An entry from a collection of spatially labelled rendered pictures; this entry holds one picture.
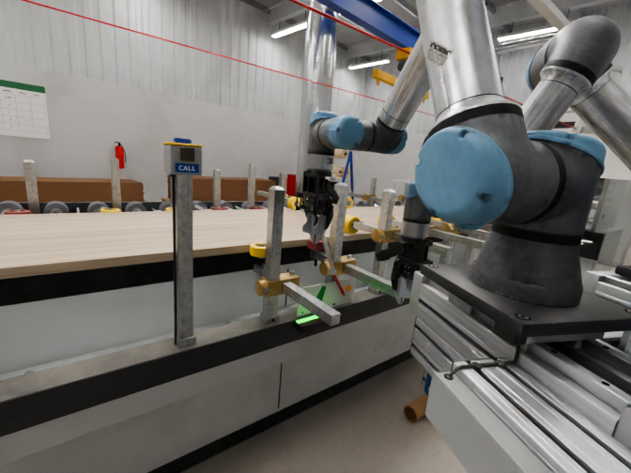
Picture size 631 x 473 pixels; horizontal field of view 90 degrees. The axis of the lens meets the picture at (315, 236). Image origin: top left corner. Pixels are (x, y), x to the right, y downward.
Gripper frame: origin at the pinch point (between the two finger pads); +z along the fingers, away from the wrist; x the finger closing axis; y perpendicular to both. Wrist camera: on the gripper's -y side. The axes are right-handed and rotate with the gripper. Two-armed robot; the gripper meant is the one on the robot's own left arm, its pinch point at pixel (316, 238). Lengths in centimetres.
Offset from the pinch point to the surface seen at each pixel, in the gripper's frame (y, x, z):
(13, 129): -120, -712, -33
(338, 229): -15.6, -1.1, -0.8
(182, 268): 32.0, -18.7, 6.8
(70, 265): 46, -46, 10
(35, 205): 27, -133, 8
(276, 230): 7.4, -9.6, -1.7
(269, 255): 8.3, -10.7, 6.1
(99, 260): 40, -44, 9
